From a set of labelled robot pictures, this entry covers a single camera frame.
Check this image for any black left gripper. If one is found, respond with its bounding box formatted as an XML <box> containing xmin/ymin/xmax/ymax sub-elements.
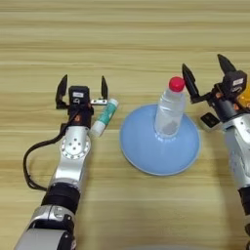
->
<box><xmin>55</xmin><ymin>73</ymin><xmax>109</xmax><ymax>131</ymax></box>

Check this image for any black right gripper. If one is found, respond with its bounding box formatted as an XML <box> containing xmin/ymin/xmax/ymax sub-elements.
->
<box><xmin>181</xmin><ymin>53</ymin><xmax>250</xmax><ymax>124</ymax></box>

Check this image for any orange juice bottle white cap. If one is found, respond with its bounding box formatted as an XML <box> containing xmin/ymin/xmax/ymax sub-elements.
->
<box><xmin>236</xmin><ymin>82</ymin><xmax>250</xmax><ymax>110</ymax></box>

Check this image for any clear water bottle red cap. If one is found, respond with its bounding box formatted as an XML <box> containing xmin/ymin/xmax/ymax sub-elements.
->
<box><xmin>153</xmin><ymin>75</ymin><xmax>188</xmax><ymax>140</ymax></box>

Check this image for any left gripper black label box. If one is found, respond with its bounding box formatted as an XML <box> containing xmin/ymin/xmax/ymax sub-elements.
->
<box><xmin>67</xmin><ymin>85</ymin><xmax>91</xmax><ymax>106</ymax></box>

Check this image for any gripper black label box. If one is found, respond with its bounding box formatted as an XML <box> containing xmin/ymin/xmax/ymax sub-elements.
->
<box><xmin>222</xmin><ymin>69</ymin><xmax>249</xmax><ymax>100</ymax></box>
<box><xmin>67</xmin><ymin>85</ymin><xmax>91</xmax><ymax>106</ymax></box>

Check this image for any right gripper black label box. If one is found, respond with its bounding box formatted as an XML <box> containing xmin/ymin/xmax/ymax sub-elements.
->
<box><xmin>222</xmin><ymin>69</ymin><xmax>249</xmax><ymax>100</ymax></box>

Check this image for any green white glue stick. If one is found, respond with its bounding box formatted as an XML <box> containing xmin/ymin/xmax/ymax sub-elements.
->
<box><xmin>89</xmin><ymin>98</ymin><xmax>120</xmax><ymax>138</ymax></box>

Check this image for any small white black cube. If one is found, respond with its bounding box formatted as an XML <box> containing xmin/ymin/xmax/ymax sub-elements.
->
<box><xmin>199</xmin><ymin>111</ymin><xmax>222</xmax><ymax>133</ymax></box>

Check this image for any blue round plate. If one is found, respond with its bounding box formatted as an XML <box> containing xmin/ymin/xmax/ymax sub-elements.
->
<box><xmin>119</xmin><ymin>104</ymin><xmax>201</xmax><ymax>177</ymax></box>

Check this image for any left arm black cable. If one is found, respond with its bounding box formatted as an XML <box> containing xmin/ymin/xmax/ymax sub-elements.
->
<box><xmin>21</xmin><ymin>111</ymin><xmax>81</xmax><ymax>192</ymax></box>

